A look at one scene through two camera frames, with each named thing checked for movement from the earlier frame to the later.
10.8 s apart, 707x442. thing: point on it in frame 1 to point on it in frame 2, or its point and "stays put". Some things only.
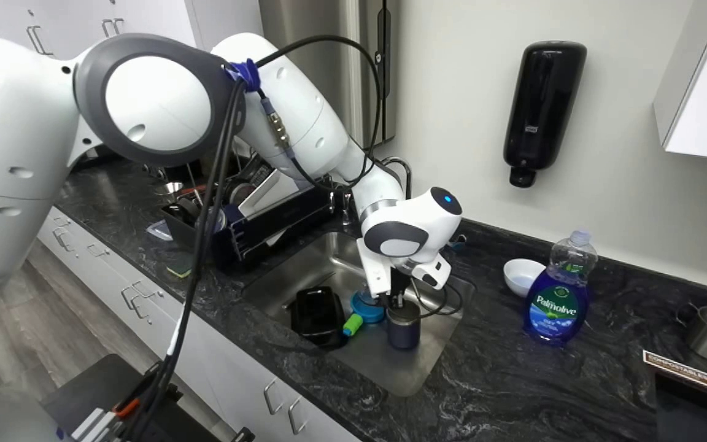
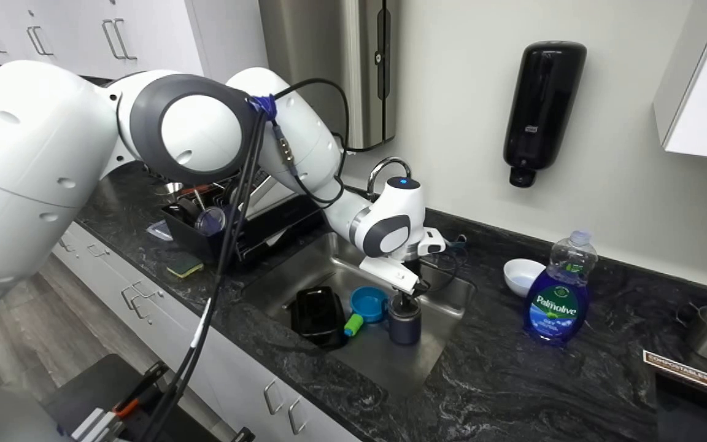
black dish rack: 262,211 stays put
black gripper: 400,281 to 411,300
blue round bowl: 371,309 stays put
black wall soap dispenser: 541,106 stays put
